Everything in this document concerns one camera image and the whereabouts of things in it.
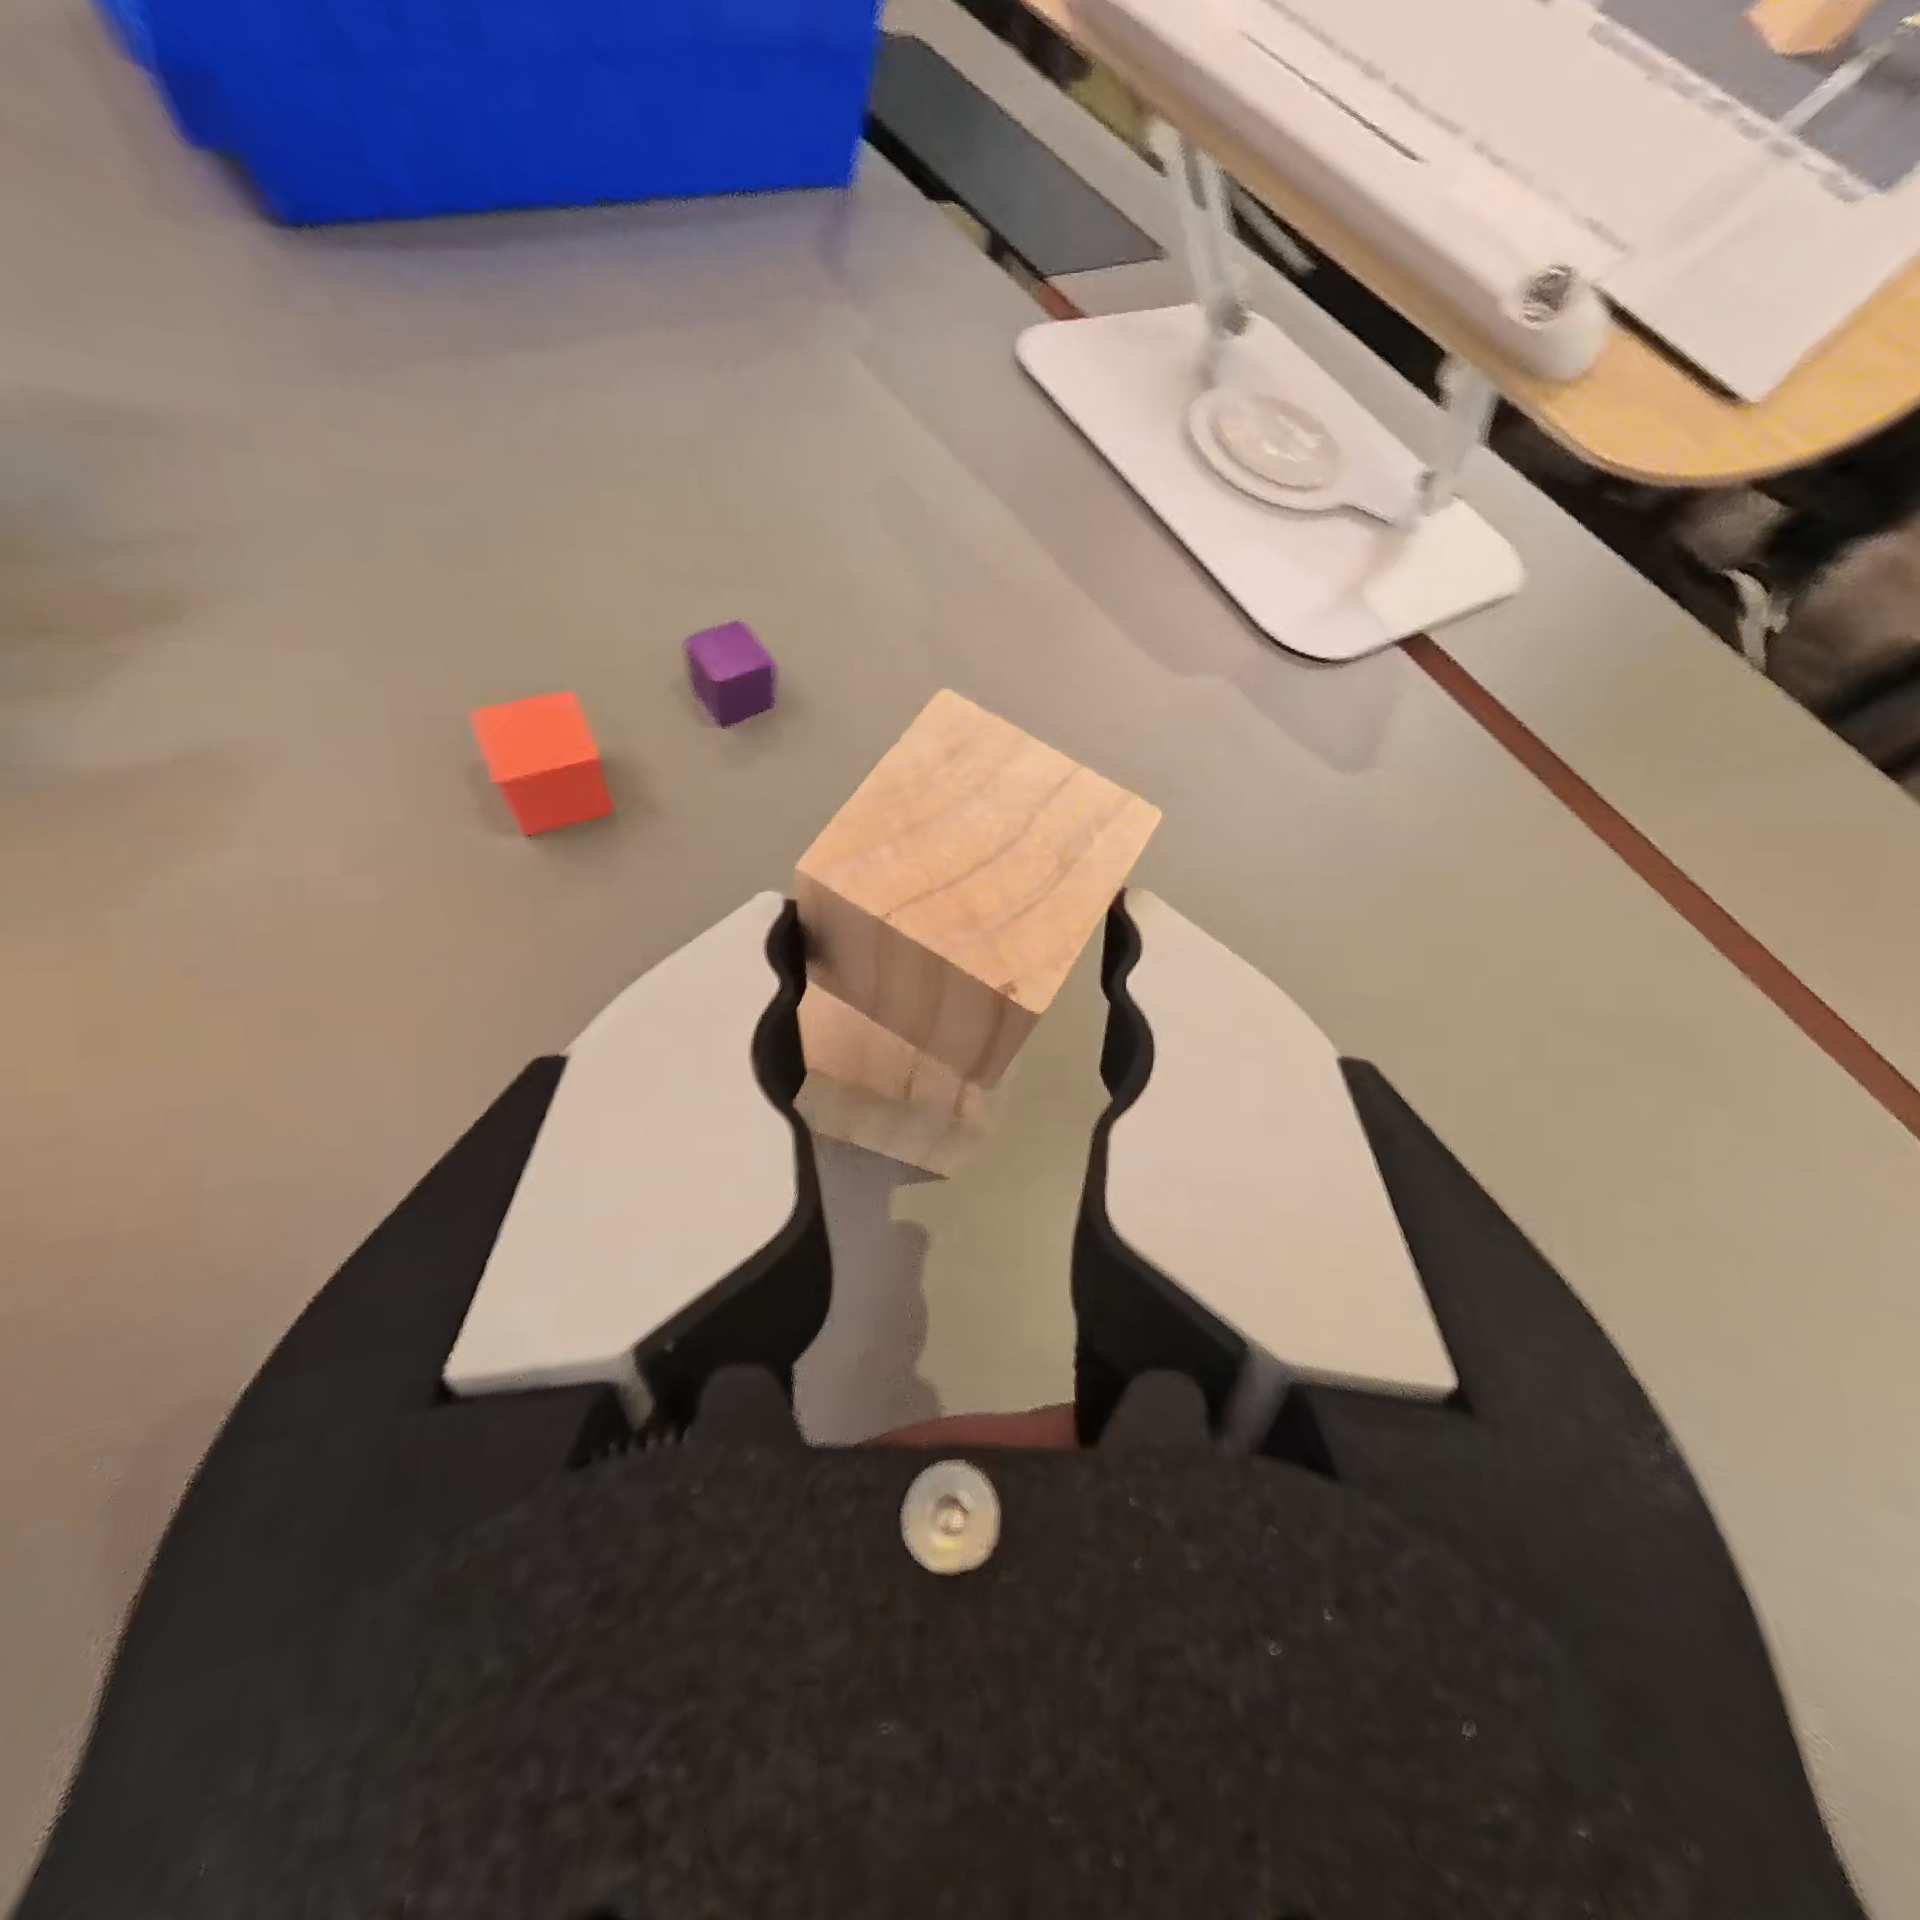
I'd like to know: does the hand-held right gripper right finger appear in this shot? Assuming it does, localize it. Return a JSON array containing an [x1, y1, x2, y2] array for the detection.
[[1071, 891, 1459, 1417]]

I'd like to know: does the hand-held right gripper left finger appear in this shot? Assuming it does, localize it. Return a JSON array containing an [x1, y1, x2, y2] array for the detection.
[[441, 891, 833, 1417]]

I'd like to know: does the large wooden cube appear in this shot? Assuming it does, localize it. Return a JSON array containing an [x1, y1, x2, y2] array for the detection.
[[791, 975, 1040, 1178]]

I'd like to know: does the red wooden cube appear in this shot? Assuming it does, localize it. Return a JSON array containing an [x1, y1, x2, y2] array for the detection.
[[472, 693, 618, 840]]

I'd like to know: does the medium wooden cube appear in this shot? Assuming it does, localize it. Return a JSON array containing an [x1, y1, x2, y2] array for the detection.
[[796, 687, 1165, 1087]]

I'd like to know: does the purple wooden cube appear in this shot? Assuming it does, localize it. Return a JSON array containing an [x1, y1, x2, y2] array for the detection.
[[684, 622, 779, 728]]

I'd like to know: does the blue plastic bin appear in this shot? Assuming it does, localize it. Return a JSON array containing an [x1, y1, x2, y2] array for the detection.
[[99, 0, 890, 230]]

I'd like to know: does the wooden display board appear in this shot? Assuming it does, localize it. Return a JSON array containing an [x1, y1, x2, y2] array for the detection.
[[1019, 0, 1920, 492]]

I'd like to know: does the white instruction sheet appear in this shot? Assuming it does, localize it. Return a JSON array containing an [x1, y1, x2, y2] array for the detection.
[[1230, 0, 1920, 404]]

